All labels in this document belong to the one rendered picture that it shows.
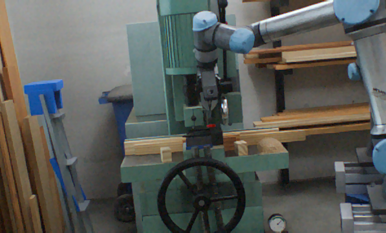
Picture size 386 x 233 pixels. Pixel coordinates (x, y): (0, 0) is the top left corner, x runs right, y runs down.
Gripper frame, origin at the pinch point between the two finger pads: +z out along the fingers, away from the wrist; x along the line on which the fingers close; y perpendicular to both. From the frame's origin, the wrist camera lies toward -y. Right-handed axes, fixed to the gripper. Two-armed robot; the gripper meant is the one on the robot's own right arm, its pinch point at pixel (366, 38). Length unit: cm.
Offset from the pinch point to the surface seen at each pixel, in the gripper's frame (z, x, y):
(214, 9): -28, -70, -29
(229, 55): -38, -69, -10
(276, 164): -71, -63, 30
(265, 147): -69, -66, 23
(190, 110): -59, -89, 5
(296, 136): -56, -52, 25
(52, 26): 175, -185, -48
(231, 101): -40, -72, 9
